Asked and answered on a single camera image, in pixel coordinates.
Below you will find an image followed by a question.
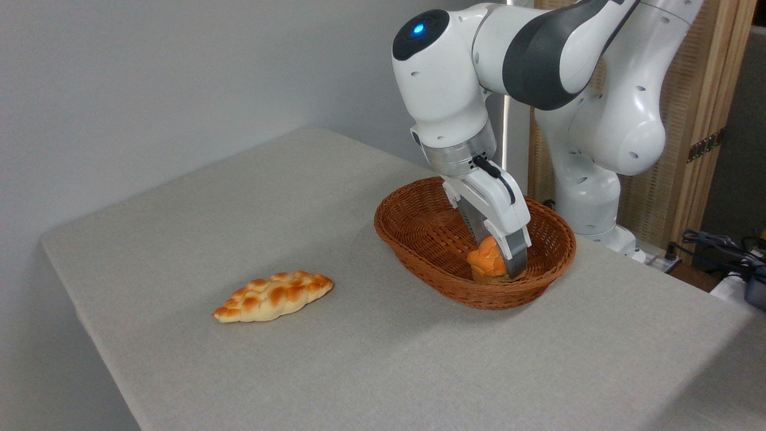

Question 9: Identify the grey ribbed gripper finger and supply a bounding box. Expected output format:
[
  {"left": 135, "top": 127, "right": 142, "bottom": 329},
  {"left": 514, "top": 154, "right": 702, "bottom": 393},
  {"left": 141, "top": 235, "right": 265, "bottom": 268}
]
[
  {"left": 486, "top": 223, "right": 533, "bottom": 280},
  {"left": 457, "top": 200, "right": 494, "bottom": 246}
]

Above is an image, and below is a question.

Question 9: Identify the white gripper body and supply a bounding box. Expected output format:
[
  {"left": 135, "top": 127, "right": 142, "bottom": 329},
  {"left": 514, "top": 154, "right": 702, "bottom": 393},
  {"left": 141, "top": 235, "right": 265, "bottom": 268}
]
[{"left": 441, "top": 158, "right": 533, "bottom": 239}]

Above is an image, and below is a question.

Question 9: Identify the round knotted bread roll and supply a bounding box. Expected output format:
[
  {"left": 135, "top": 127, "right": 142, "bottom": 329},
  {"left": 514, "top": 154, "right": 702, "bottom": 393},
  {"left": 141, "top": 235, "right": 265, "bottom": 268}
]
[{"left": 466, "top": 235, "right": 528, "bottom": 284}]

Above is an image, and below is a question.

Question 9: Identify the long braided bread loaf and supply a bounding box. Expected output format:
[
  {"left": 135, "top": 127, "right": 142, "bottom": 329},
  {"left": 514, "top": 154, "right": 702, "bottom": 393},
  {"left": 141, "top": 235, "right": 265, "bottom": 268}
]
[{"left": 212, "top": 271, "right": 335, "bottom": 324}]

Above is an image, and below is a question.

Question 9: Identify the brown wicker oval basket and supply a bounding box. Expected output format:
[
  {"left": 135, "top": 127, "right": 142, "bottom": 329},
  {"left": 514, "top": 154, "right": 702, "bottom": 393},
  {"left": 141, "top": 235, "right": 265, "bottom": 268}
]
[{"left": 373, "top": 175, "right": 577, "bottom": 311}]

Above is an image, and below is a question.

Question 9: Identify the white vertical pole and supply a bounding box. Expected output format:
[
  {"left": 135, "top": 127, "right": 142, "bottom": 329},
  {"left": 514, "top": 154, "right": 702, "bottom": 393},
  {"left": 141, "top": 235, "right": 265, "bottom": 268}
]
[{"left": 501, "top": 0, "right": 516, "bottom": 187}]

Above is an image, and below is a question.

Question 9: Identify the white power strip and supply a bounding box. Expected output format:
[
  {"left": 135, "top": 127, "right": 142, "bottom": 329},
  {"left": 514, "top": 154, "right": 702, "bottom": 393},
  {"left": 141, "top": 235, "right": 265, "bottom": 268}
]
[{"left": 633, "top": 239, "right": 684, "bottom": 274}]

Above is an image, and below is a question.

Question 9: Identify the grey tablecloth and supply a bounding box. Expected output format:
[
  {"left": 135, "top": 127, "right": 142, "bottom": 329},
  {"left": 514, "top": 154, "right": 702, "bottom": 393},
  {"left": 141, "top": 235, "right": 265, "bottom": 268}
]
[{"left": 40, "top": 126, "right": 766, "bottom": 431}]

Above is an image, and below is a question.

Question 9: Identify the dark metal screen hinge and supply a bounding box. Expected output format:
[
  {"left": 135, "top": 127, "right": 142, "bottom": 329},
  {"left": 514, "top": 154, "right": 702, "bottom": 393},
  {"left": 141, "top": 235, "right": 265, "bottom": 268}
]
[{"left": 686, "top": 127, "right": 727, "bottom": 164}]

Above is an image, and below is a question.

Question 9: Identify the dark grey device box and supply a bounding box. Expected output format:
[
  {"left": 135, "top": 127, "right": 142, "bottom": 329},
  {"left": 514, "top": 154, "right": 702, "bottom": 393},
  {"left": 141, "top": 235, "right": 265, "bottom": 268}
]
[{"left": 744, "top": 277, "right": 766, "bottom": 312}]

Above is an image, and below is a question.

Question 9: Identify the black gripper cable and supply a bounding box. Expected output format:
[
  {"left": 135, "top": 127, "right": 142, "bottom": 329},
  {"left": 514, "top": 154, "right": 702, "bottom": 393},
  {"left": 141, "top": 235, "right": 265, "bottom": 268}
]
[{"left": 470, "top": 156, "right": 517, "bottom": 206}]

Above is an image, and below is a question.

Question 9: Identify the black cable bundle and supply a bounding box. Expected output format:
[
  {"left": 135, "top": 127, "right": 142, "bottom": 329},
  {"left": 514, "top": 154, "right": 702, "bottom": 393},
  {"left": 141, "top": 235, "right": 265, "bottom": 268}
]
[{"left": 664, "top": 229, "right": 766, "bottom": 283}]

